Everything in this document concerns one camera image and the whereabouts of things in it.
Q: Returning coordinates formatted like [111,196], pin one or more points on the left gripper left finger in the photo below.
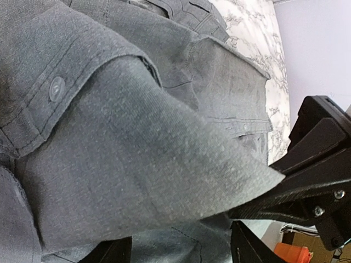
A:
[117,251]

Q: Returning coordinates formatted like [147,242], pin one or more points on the orange plastic bin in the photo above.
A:
[292,253]

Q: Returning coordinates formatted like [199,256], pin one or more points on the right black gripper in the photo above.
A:
[321,130]

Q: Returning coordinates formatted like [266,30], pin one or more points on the grey button shirt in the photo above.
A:
[126,119]

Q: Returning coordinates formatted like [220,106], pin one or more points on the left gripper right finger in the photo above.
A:
[246,247]

